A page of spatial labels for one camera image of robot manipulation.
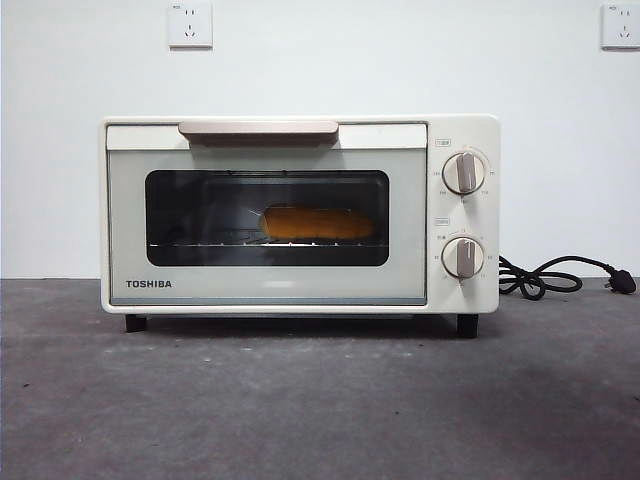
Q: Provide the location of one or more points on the yellow corn cob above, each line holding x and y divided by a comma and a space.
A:
315, 222

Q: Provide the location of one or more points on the small beige oven knob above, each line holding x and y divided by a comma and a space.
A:
463, 257

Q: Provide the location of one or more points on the large beige oven knob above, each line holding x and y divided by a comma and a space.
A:
465, 172

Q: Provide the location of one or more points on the cream Toshiba toaster oven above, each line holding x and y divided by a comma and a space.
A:
465, 130

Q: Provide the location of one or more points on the white wall socket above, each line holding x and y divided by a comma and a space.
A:
190, 26
622, 27

